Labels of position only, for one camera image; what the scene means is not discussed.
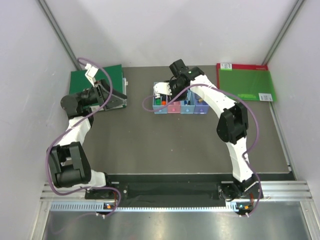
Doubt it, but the green capped black highlighter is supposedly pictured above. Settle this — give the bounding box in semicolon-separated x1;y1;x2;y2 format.
154;96;161;106

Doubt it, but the slotted cable duct rail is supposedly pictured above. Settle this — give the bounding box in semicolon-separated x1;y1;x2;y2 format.
50;199;251;213

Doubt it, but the green ring binder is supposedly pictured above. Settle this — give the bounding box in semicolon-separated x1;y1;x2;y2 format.
68;64;127;111

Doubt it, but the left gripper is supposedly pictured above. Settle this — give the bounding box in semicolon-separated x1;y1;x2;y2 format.
76;78;127;111

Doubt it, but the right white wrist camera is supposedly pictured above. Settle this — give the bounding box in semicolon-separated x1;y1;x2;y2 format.
153;82;173;99

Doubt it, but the purple cable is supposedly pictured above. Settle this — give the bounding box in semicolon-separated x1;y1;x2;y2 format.
44;57;122;221
141;84;262;219

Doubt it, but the pink drawer bin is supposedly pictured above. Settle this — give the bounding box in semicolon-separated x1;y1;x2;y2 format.
167;101;181;114

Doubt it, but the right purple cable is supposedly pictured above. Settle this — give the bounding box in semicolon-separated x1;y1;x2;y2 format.
141;84;262;219

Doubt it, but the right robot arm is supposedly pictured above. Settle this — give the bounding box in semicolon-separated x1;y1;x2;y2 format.
166;59;260;201

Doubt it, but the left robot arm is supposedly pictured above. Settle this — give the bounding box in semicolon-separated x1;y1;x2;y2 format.
48;79;127;199

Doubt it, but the green transparent folder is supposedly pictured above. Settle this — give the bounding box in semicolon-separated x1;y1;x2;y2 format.
218;69;277;102

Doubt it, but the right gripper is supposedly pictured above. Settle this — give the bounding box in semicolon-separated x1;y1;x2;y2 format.
163;80;188;104

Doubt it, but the orange capped black highlighter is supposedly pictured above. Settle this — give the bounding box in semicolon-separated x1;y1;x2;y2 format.
161;95;167;106

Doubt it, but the purple drawer bin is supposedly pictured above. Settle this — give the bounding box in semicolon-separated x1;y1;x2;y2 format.
194;94;209;114

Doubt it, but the light blue end drawer bin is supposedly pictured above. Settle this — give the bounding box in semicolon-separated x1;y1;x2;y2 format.
152;97;168;114

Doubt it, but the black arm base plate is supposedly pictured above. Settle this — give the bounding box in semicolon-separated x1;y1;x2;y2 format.
84;174;266;208

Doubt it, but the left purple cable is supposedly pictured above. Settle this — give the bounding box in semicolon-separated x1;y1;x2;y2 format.
44;57;122;221

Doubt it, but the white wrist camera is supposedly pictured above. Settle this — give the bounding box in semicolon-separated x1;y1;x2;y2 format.
84;63;99;87
153;82;173;99

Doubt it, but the clear jar of paper clips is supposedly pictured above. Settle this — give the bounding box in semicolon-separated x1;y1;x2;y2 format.
169;78;184;95

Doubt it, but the black capped whiteboard marker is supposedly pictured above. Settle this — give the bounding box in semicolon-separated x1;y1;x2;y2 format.
187;91;192;106

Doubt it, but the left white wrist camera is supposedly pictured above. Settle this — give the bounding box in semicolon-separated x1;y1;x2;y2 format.
84;63;99;87

